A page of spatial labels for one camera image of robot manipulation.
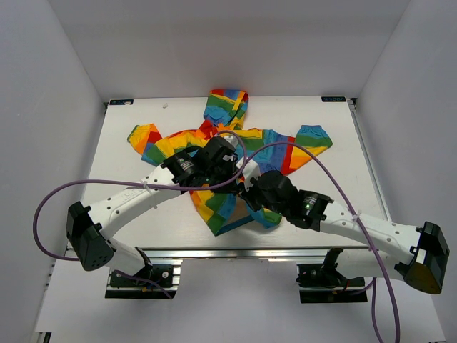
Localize rainbow striped kids jacket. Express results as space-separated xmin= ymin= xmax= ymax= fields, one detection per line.
xmin=127 ymin=89 xmax=333 ymax=237

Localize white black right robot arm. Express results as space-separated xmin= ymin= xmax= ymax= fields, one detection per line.
xmin=239 ymin=171 xmax=450 ymax=294

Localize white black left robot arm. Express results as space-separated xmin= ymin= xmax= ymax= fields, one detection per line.
xmin=66 ymin=135 xmax=238 ymax=285

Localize blue label right corner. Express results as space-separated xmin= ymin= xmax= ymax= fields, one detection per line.
xmin=321 ymin=96 xmax=346 ymax=103

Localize blue label corner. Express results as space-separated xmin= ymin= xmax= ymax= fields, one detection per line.
xmin=109 ymin=99 xmax=134 ymax=106
xmin=321 ymin=96 xmax=346 ymax=103

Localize blue label left corner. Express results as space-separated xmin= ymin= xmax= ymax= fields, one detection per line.
xmin=109 ymin=99 xmax=134 ymax=106

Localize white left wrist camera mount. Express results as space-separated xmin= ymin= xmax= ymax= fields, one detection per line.
xmin=221 ymin=134 xmax=239 ymax=148

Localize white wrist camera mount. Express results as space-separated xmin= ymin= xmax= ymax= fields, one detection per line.
xmin=239 ymin=159 xmax=261 ymax=191
xmin=221 ymin=134 xmax=239 ymax=148

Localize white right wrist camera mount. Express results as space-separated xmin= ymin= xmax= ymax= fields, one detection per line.
xmin=239 ymin=159 xmax=261 ymax=191

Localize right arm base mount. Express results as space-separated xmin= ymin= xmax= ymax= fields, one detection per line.
xmin=296 ymin=248 xmax=368 ymax=304

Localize aluminium table front rail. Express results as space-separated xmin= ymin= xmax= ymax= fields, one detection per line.
xmin=66 ymin=247 xmax=404 ymax=261

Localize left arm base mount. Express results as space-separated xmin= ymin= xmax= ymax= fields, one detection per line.
xmin=105 ymin=259 xmax=181 ymax=300

